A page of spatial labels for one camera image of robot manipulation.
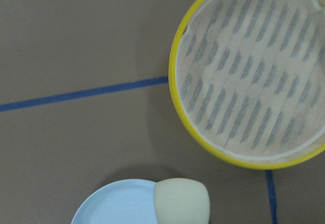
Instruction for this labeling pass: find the cream white steamed bun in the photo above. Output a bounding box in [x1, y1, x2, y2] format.
[154, 178, 210, 223]

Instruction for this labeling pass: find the yellow rimmed bamboo steamer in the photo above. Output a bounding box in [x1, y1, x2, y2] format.
[169, 0, 324, 170]

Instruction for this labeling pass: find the light blue round plate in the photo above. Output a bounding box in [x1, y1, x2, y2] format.
[72, 179, 157, 223]

